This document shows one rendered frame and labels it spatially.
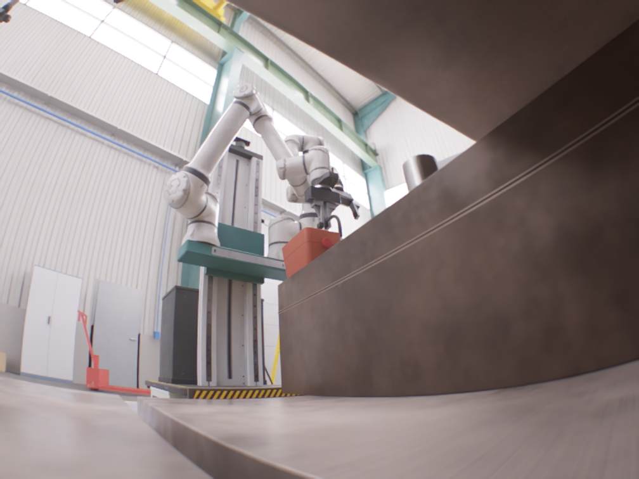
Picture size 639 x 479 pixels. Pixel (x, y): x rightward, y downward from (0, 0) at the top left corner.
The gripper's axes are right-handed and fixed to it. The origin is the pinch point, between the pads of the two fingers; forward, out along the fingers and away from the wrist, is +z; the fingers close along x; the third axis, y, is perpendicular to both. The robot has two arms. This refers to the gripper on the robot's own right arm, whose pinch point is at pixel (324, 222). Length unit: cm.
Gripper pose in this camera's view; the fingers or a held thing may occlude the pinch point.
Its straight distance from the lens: 116.5
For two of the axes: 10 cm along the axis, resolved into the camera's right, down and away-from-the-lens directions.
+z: 0.6, 9.1, -4.1
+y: -4.8, 3.9, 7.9
